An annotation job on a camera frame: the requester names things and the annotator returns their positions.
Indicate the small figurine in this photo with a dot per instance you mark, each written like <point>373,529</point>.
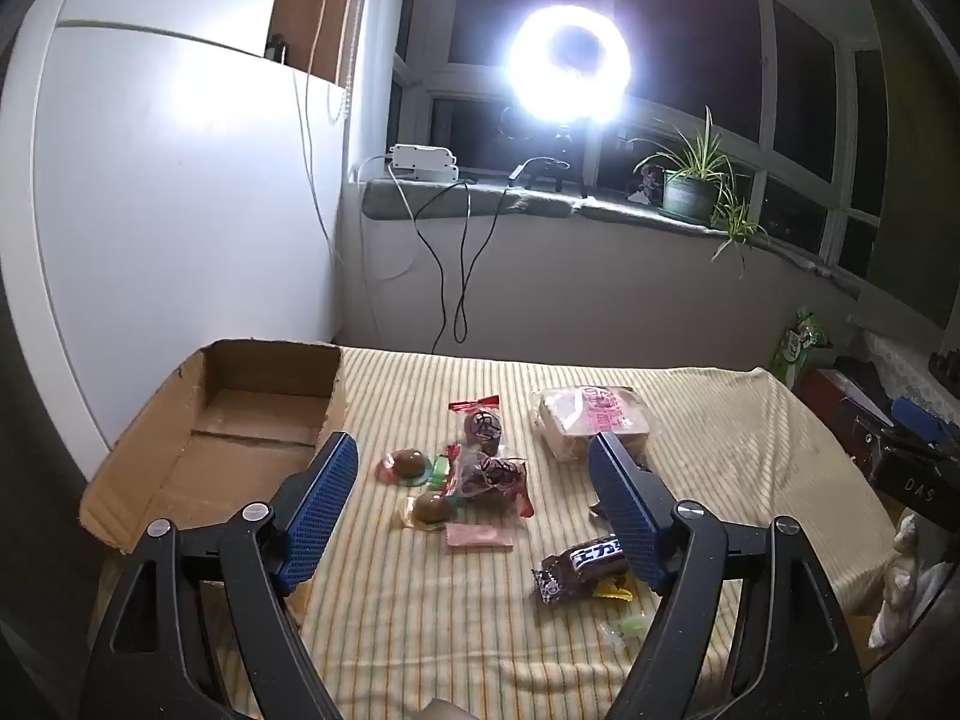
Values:
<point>651,181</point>

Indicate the white wardrobe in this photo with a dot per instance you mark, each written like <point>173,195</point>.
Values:
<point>172,202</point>

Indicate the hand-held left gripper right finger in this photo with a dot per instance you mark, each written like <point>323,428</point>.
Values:
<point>626,517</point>

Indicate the brown wooden panel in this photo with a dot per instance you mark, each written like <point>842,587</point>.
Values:
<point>300,7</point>

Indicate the pink snack packet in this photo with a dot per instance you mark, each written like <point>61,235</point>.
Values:
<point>476,538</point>

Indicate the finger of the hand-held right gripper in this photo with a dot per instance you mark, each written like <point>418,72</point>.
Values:
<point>919,415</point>

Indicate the clear bread packet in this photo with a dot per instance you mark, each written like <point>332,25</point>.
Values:
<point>592,416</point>

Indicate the black tripod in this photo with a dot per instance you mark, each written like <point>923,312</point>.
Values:
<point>559,157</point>

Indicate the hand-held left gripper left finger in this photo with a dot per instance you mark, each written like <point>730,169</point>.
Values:
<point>322,510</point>

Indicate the green snack bag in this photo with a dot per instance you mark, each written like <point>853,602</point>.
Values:
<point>799,345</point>

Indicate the brown cardboard box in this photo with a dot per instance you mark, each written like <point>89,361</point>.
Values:
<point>247,420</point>

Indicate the clear red-edged snack packet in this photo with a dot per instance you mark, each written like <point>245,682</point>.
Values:
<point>480,424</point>
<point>499,476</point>

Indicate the white plush toy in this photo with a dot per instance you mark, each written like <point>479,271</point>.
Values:
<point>896,592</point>

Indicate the olive curtain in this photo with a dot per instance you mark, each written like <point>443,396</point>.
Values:
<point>915,127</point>

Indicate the white power box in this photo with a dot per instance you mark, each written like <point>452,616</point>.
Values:
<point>421,161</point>

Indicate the potted spider plant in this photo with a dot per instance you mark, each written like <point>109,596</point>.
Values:
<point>686,195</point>

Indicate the yellow snack packet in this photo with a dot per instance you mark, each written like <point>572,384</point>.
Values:
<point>611,591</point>

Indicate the window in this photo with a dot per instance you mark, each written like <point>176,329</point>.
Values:
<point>690,22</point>

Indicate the brown chocolate bar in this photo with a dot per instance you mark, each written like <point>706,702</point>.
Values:
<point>581,566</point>

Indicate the green candy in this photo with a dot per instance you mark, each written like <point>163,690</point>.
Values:
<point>628,626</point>

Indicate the white lace cloth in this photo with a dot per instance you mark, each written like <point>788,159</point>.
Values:
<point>896,367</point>

